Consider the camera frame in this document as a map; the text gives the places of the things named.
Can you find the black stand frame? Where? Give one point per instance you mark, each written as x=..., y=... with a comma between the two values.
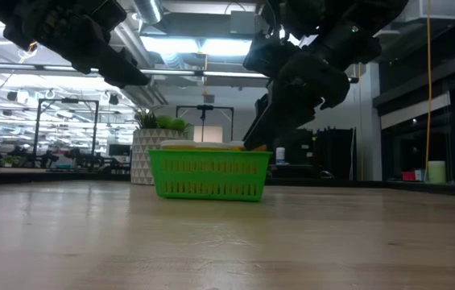
x=66, y=100

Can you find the white canister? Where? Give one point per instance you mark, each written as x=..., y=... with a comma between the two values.
x=280, y=156

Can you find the small green plant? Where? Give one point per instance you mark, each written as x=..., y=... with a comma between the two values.
x=9, y=160

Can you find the pale green cylinder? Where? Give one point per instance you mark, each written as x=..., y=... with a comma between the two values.
x=436, y=173

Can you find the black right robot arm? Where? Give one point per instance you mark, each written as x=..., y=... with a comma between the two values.
x=364, y=24

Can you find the red box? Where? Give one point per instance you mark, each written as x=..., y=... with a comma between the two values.
x=408, y=176

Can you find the ceiling light panel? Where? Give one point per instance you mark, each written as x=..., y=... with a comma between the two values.
x=211, y=46

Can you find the succulent in patterned white pot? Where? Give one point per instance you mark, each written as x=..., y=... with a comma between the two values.
x=142, y=157

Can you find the orange pill bottle white cap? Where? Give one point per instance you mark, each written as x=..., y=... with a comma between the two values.
x=261, y=148

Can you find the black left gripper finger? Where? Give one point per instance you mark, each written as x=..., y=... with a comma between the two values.
x=118, y=68

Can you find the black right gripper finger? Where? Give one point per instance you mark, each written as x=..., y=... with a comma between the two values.
x=287, y=113
x=262, y=105

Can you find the black gantry camera stand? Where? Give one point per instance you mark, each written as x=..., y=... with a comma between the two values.
x=203, y=107

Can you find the green plastic basket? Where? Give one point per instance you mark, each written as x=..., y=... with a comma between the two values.
x=211, y=189

